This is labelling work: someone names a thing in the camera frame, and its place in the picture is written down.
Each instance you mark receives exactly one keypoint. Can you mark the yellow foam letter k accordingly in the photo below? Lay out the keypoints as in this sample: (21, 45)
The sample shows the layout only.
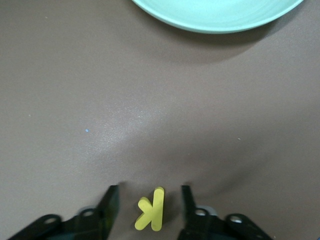
(157, 210)

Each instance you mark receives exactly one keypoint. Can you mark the brown table cover mat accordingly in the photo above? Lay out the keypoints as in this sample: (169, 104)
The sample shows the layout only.
(75, 75)

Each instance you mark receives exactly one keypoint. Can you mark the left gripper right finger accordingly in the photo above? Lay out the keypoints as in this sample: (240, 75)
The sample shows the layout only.
(200, 225)

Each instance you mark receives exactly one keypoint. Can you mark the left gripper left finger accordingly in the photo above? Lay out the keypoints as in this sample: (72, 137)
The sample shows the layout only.
(87, 225)

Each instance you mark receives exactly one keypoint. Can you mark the pale green plate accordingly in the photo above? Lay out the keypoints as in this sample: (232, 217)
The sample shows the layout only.
(212, 15)

